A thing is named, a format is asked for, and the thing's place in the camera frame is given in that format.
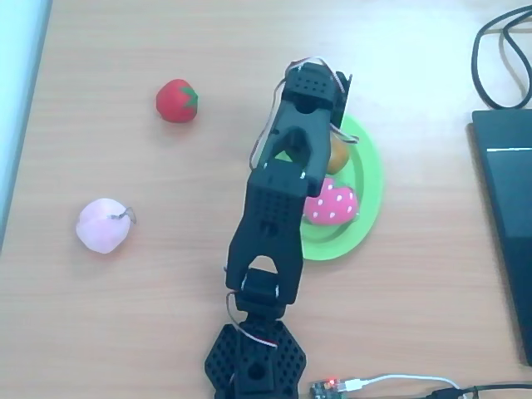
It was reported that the brown toy kiwi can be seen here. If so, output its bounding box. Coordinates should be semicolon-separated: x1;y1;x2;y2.
325;135;351;176

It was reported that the green plate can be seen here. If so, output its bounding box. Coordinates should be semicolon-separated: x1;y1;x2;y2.
272;112;384;263

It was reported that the pink toy strawberry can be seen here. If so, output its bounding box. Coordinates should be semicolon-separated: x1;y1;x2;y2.
303;177;359;227

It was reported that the red toy tomato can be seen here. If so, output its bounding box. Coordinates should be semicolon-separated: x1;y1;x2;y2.
155;78;200;124

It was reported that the black laptop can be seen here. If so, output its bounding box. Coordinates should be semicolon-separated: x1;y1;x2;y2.
470;109;532;367

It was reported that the pale pink toy peach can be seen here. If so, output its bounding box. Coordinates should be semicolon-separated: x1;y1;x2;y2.
76;197;139;254

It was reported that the motor controller board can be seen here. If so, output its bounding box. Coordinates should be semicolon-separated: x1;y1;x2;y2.
309;376;347;399

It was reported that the white USB cable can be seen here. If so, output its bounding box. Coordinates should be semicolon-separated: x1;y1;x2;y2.
338;373;463;394

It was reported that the black power cable with plug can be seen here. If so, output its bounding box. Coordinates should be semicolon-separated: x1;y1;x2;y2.
427;382;532;399

